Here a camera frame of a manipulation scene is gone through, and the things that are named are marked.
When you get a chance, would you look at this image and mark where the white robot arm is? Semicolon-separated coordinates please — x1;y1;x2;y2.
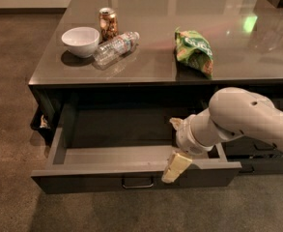
162;87;283;184

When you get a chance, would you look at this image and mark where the orange soda can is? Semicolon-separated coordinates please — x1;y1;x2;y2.
99;8;118;42

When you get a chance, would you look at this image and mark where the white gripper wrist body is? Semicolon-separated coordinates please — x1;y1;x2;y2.
176;117;212;156

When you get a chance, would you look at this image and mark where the clear plastic water bottle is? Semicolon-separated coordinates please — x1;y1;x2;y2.
93;32;140;67

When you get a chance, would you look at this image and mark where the white ceramic bowl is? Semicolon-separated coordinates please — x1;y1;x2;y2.
61;27;99;58

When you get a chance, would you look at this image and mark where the green chip bag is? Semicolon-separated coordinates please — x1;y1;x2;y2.
175;28;213;79

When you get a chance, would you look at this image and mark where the dark cabinet with glass top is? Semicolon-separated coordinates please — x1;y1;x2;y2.
27;0;283;176

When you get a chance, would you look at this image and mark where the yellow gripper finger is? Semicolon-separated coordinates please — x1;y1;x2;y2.
169;117;183;131
161;152;192;184

